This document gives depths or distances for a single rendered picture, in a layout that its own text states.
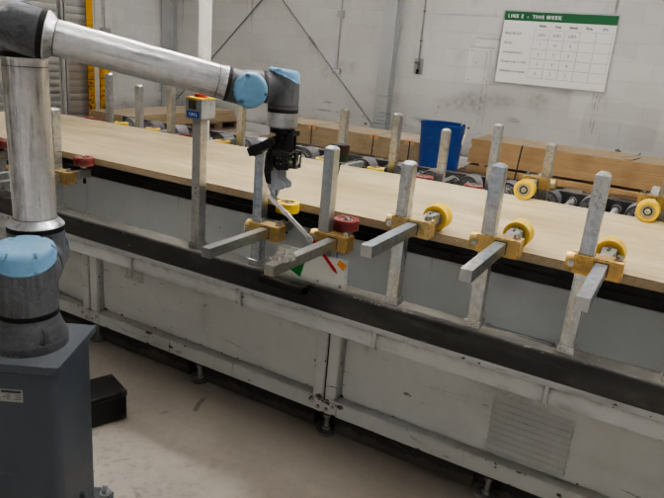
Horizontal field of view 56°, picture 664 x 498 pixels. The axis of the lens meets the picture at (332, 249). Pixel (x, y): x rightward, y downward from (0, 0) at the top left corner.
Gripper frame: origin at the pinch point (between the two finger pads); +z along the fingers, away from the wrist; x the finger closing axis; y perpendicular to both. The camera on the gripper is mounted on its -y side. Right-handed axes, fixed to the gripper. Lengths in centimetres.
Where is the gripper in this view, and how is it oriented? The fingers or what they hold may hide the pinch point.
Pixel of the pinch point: (273, 193)
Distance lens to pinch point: 191.7
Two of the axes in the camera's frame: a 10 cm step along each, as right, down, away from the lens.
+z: -0.8, 9.5, 3.0
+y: 8.7, 2.1, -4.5
